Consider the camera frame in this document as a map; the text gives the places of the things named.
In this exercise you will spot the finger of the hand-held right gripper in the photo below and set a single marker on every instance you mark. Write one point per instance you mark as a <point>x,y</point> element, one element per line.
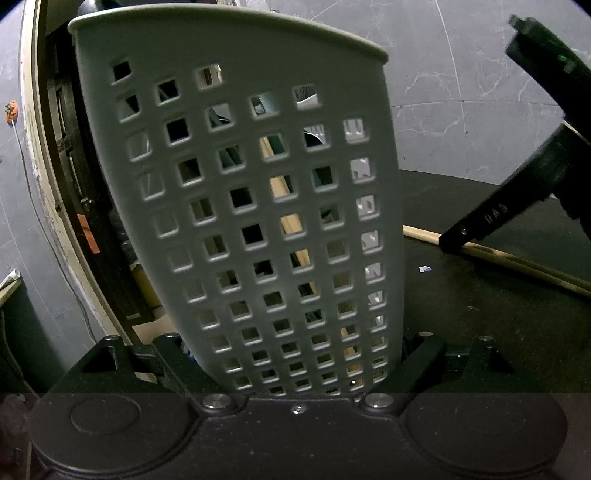
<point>498,212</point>

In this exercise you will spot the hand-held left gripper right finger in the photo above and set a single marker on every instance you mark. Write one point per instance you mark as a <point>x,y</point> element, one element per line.
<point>415,364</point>

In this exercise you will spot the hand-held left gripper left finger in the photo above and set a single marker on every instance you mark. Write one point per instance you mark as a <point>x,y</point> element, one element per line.
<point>184,369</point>

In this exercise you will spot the grey perforated utensil basket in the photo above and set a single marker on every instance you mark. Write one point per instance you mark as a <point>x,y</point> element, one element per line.
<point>231,41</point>

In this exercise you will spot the yellow plastic container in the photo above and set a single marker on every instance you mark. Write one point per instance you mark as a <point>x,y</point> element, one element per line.
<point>145,286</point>

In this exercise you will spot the side counter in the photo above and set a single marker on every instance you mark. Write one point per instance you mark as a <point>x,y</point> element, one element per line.
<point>8,290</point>

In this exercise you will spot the white tube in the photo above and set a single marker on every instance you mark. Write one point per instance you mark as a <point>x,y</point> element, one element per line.
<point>11,277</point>

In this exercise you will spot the dark wooden door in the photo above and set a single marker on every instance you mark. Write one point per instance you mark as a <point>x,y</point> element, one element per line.
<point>64,138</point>

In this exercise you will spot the pale door frame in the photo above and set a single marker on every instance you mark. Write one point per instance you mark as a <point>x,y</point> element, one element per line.
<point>37,175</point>

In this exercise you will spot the orange wall hook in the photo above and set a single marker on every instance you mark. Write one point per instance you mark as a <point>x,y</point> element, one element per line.
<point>10,113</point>

